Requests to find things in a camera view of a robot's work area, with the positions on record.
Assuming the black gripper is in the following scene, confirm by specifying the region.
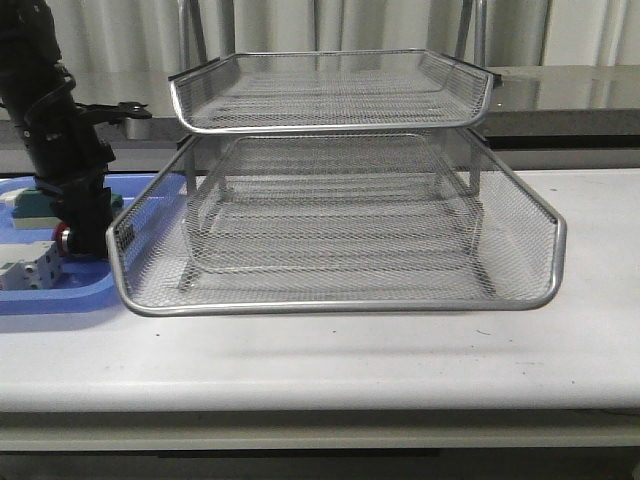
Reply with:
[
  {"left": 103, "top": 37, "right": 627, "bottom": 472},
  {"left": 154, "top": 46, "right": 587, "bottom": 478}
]
[{"left": 19, "top": 108, "right": 114, "bottom": 258}]

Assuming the red emergency push button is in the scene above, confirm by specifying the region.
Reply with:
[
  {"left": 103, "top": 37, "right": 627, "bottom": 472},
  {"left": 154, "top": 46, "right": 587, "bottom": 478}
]
[{"left": 52, "top": 222, "right": 73, "bottom": 257}]

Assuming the silver mesh tray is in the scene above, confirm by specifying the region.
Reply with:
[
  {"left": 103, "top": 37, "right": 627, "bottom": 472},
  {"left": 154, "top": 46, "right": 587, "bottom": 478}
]
[
  {"left": 188, "top": 214, "right": 478, "bottom": 274},
  {"left": 169, "top": 49, "right": 496, "bottom": 135},
  {"left": 106, "top": 128, "right": 567, "bottom": 316}
]

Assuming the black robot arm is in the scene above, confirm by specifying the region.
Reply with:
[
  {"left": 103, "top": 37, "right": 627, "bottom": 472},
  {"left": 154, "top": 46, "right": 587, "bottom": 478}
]
[{"left": 1, "top": 1, "right": 114, "bottom": 258}]

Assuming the white circuit breaker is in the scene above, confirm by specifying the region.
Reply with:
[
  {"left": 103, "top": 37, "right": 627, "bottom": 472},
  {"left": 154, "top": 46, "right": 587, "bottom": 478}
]
[{"left": 0, "top": 241, "right": 62, "bottom": 291}]

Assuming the blue plastic tray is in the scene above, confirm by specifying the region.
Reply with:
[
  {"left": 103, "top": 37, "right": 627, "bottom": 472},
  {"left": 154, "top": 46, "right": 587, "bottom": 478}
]
[{"left": 1, "top": 173, "right": 154, "bottom": 315}]

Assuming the silver mesh bottom tray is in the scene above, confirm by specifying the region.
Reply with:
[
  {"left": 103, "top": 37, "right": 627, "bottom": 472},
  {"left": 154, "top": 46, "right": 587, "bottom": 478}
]
[{"left": 188, "top": 214, "right": 478, "bottom": 274}]

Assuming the silver mesh top tray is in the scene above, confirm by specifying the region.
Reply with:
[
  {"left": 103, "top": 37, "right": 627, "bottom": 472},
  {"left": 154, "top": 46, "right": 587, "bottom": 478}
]
[{"left": 169, "top": 49, "right": 496, "bottom": 135}]

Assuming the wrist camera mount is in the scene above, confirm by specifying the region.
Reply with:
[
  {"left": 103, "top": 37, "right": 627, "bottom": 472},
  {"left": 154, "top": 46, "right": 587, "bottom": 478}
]
[{"left": 76, "top": 101, "right": 152, "bottom": 125}]

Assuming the green and beige switch block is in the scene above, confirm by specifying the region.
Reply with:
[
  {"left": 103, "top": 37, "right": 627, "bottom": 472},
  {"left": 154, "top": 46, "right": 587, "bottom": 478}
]
[{"left": 11, "top": 188, "right": 124, "bottom": 231}]

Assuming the silver metal rack frame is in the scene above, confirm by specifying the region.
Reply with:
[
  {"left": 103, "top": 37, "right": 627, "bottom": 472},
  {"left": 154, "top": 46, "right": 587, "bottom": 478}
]
[{"left": 177, "top": 0, "right": 497, "bottom": 297}]

